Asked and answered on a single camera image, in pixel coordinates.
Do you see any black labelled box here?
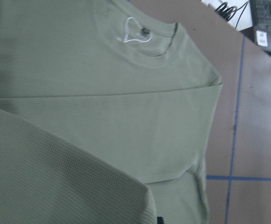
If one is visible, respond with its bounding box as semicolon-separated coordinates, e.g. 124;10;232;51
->
254;27;271;53

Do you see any olive green long-sleeve shirt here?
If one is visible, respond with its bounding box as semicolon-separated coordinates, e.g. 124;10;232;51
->
0;0;222;224

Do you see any black computer keyboard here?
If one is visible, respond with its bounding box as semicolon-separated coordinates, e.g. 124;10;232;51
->
250;0;271;31

